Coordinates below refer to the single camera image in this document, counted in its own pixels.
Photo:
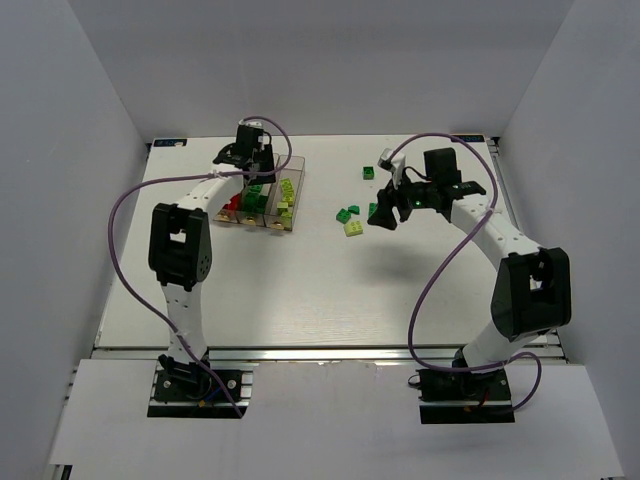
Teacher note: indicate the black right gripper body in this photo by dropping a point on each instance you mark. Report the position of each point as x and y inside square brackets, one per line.
[400, 195]

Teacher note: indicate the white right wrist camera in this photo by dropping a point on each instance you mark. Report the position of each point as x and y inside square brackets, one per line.
[394, 163]

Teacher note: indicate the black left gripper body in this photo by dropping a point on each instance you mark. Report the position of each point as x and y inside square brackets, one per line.
[263, 174]

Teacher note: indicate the lime rounded lego brick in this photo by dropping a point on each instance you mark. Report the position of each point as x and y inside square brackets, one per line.
[353, 228]

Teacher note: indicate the green square lego brick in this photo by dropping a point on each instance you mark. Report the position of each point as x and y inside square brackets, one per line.
[368, 173]

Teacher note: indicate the lime 2x3 lego brick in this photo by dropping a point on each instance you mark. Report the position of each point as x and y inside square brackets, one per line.
[287, 187]

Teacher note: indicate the green 2x2 lego brick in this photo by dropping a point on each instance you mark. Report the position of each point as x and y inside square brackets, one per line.
[343, 216]

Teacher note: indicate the blue table label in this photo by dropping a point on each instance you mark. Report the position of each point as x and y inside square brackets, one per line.
[470, 138]
[169, 143]

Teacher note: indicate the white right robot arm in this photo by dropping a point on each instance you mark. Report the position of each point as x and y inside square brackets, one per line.
[532, 292]

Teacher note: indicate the smoky clear left container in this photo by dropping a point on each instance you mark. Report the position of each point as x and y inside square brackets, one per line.
[226, 216]

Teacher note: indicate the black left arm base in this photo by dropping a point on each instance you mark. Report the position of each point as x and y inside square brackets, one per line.
[202, 398]

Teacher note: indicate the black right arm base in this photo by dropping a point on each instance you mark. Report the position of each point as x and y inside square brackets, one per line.
[463, 398]

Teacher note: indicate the smoky clear middle container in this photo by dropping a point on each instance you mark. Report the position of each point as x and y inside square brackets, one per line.
[264, 163]

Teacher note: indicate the red lego bricks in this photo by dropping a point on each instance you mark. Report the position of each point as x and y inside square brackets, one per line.
[234, 203]

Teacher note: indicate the lime 2x2 lego brick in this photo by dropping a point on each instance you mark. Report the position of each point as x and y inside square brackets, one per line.
[286, 218]

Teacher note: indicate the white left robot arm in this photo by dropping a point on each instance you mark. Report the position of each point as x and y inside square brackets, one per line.
[180, 252]

